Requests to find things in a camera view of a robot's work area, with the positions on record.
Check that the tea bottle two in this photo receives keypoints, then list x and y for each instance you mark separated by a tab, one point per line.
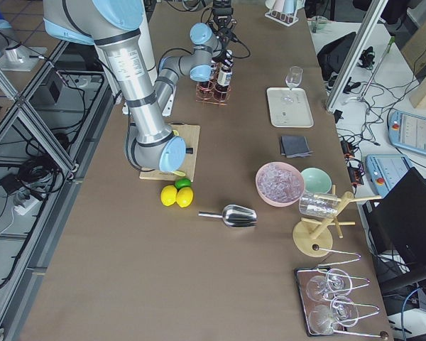
222	84

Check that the copper wire bottle basket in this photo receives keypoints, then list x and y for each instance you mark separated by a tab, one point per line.
204	91

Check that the tea bottle one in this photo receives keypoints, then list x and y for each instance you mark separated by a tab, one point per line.
213	70

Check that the white cup rack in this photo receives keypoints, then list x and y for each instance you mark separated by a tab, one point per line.
283	11

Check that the clear wine glass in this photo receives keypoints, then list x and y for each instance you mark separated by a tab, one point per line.
292	80

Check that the cream rabbit tray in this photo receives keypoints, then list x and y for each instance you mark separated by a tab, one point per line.
289	109

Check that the wooden cutting board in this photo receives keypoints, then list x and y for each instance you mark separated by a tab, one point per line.
191	134

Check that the grey folded cloth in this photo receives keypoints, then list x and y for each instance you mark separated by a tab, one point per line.
294	146

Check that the yellow plastic knife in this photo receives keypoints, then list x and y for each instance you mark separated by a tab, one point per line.
179	173

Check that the green lime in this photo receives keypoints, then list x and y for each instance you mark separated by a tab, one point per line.
182	183

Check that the pink bowl of ice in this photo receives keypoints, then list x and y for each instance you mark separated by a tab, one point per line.
279	184

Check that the yellow lemon upper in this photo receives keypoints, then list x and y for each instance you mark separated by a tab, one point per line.
184	197

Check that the yellow lemon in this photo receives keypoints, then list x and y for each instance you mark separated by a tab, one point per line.
168	195
184	197

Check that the yellow lemon lower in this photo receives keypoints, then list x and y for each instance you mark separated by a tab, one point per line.
168	195

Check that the green ceramic bowl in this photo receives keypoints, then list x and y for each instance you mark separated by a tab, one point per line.
316	180

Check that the steel ice scoop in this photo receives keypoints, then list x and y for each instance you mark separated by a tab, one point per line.
234	216

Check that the clear glass mug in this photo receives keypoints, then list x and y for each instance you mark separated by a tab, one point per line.
318	204

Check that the blue teach pendant lower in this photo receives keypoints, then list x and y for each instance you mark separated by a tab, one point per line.
385	170

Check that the blue teach pendant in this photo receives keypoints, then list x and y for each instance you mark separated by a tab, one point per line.
385	170
408	131

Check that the blue teach pendant upper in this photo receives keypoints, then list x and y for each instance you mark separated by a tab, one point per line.
408	131

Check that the wooden cup tree stand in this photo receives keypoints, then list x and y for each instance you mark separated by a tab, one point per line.
311	235

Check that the black monitor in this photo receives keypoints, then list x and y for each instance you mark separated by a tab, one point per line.
398	221

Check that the hanging wine glass far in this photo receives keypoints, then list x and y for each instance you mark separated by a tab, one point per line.
328	285

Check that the hanging wine glass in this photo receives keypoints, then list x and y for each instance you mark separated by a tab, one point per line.
341	313
328	285

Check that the black mirrored tray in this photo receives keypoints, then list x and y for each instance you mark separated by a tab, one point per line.
302	276

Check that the hanging wine glass near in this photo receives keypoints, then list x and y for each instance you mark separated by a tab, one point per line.
341	313

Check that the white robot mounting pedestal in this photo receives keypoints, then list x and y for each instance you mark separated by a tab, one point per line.
152	53

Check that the aluminium frame post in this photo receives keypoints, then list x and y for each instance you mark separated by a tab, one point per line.
365	30

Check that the wire glass hanger rack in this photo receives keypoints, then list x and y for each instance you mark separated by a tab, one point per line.
364	310

